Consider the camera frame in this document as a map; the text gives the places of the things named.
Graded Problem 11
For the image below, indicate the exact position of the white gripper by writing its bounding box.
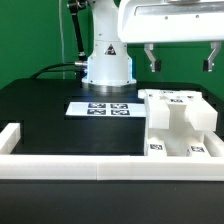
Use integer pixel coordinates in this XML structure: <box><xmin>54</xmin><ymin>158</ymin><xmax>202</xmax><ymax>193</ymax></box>
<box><xmin>118</xmin><ymin>0</ymin><xmax>224</xmax><ymax>72</ymax></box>

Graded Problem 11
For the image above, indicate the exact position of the white chair back frame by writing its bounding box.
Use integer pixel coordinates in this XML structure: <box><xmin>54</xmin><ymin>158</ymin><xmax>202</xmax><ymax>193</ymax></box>
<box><xmin>138</xmin><ymin>89</ymin><xmax>218</xmax><ymax>131</ymax></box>

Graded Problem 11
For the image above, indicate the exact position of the white chair seat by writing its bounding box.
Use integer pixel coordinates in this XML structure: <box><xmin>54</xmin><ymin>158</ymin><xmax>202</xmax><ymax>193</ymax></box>
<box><xmin>145</xmin><ymin>98</ymin><xmax>214</xmax><ymax>158</ymax></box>

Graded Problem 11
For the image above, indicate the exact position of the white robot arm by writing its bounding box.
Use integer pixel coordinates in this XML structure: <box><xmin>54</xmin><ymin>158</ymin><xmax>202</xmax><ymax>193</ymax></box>
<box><xmin>82</xmin><ymin>0</ymin><xmax>224</xmax><ymax>91</ymax></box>

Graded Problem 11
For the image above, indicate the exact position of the white marker sheet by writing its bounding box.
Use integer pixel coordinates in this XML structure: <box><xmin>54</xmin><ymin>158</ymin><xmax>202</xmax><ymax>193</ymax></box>
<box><xmin>66</xmin><ymin>102</ymin><xmax>146</xmax><ymax>117</ymax></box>

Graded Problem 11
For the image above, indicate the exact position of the white U-shaped fence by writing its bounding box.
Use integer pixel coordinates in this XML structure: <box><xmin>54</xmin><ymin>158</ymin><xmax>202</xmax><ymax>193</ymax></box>
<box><xmin>0</xmin><ymin>123</ymin><xmax>224</xmax><ymax>181</ymax></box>

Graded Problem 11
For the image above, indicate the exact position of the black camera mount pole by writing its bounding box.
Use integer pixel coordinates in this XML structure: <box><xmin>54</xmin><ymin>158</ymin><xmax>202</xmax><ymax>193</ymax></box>
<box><xmin>67</xmin><ymin>0</ymin><xmax>88</xmax><ymax>61</ymax></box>

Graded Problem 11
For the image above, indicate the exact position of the white hanging cable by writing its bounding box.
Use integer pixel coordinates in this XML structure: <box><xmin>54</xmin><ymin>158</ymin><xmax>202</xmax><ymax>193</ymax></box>
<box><xmin>58</xmin><ymin>0</ymin><xmax>66</xmax><ymax>80</ymax></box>

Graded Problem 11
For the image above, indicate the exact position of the black cable bundle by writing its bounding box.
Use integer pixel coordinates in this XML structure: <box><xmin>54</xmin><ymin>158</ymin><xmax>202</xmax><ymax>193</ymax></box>
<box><xmin>29</xmin><ymin>60</ymin><xmax>88</xmax><ymax>80</ymax></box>

